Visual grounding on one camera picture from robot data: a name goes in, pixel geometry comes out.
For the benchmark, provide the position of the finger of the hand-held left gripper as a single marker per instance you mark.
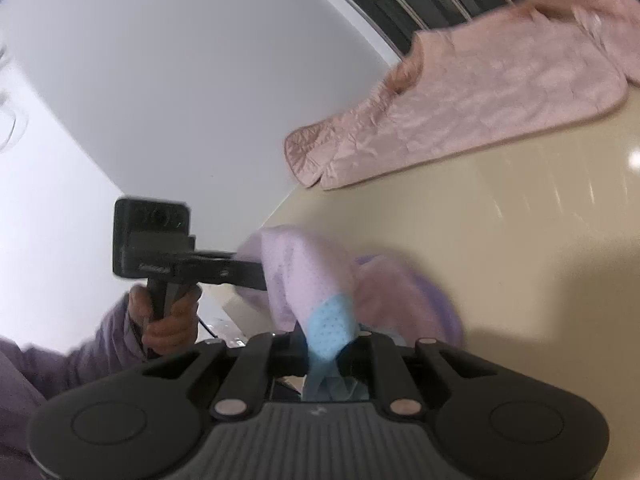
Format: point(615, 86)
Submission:
point(225, 270)

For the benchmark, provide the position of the person's left forearm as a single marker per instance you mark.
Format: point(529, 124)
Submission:
point(95, 350)

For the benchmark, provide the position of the person's left hand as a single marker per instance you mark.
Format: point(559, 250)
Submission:
point(170, 332)

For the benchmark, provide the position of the pastel purple blue garment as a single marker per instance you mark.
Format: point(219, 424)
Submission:
point(300, 270)

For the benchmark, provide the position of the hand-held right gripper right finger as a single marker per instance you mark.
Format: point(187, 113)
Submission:
point(372, 360)

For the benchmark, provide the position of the pink fluffy garment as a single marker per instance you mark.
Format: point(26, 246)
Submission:
point(475, 105)

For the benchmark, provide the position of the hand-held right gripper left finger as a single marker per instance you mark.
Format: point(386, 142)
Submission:
point(285, 355)

